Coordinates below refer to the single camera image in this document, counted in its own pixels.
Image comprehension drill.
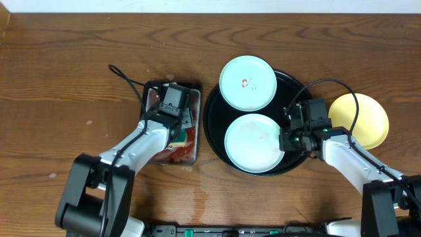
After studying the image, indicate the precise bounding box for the green and yellow sponge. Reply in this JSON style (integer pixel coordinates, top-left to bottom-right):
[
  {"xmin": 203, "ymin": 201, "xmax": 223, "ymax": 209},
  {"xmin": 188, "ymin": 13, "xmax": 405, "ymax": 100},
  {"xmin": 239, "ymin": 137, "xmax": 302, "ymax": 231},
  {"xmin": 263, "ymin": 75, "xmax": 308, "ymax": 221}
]
[{"xmin": 170, "ymin": 128, "xmax": 187, "ymax": 147}]

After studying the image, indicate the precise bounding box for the mint plate with zigzag stain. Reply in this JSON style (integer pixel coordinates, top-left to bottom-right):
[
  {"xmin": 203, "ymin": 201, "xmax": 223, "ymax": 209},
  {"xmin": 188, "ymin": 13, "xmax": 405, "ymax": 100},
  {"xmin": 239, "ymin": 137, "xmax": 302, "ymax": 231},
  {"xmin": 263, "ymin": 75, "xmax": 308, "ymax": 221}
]
[{"xmin": 224, "ymin": 114, "xmax": 285, "ymax": 174}]

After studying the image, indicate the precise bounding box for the yellow plate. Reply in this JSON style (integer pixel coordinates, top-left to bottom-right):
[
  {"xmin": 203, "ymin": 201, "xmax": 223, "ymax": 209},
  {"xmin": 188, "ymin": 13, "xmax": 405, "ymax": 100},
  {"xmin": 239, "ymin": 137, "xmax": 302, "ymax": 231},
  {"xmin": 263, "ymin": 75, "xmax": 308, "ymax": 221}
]
[{"xmin": 328, "ymin": 93, "xmax": 389, "ymax": 149}]

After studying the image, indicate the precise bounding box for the mint plate with loop stain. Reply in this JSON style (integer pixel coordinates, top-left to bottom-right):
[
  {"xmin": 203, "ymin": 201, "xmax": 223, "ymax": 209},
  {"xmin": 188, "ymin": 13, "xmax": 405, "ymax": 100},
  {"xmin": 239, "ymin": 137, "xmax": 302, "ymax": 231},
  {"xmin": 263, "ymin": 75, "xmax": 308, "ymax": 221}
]
[{"xmin": 219, "ymin": 55, "xmax": 277, "ymax": 112}]

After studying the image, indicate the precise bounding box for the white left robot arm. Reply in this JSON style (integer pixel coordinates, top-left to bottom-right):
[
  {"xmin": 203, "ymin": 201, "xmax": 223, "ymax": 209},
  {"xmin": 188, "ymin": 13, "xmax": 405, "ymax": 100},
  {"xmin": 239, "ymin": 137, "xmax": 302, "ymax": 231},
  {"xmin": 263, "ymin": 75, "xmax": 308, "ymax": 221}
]
[{"xmin": 55, "ymin": 103, "xmax": 195, "ymax": 236}]

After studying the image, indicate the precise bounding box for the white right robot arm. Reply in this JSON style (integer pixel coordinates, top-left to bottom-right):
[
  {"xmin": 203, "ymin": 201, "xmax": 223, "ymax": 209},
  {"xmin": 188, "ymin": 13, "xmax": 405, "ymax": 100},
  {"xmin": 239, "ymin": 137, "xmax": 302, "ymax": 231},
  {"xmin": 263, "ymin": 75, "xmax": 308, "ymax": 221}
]
[{"xmin": 279, "ymin": 100, "xmax": 420, "ymax": 236}]

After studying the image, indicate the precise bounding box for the rectangular tray with red water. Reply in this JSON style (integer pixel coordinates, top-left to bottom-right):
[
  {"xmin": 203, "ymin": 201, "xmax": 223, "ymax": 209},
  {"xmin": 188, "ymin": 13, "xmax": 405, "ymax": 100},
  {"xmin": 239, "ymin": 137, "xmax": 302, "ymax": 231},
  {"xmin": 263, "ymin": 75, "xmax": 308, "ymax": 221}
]
[{"xmin": 143, "ymin": 80, "xmax": 202, "ymax": 165}]

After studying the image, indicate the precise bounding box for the round black tray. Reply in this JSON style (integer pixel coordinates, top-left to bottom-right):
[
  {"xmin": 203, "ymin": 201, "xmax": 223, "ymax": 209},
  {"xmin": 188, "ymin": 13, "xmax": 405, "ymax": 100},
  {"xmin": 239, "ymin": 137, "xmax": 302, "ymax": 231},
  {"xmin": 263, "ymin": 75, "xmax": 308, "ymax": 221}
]
[{"xmin": 203, "ymin": 70, "xmax": 307, "ymax": 176}]

